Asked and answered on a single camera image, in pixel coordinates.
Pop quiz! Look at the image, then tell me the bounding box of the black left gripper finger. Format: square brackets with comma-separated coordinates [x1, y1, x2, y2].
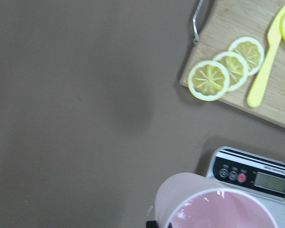
[145, 220, 157, 228]

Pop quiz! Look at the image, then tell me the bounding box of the middle lemon slice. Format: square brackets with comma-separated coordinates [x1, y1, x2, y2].
[212, 51, 248, 92]

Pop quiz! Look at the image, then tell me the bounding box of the digital kitchen scale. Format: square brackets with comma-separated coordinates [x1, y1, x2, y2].
[206, 146, 285, 228]

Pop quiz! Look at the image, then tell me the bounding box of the pink plastic cup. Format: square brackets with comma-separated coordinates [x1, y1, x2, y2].
[155, 172, 277, 228]

